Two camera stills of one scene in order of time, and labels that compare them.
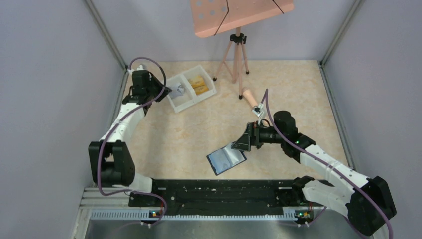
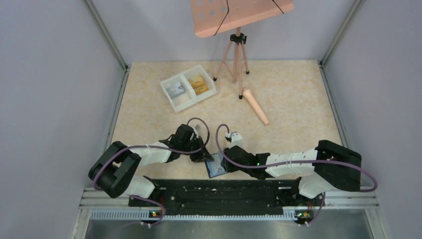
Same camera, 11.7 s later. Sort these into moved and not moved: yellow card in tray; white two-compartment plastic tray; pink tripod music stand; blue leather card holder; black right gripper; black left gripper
Moved: blue leather card holder; black left gripper; black right gripper
Not moved: pink tripod music stand; yellow card in tray; white two-compartment plastic tray
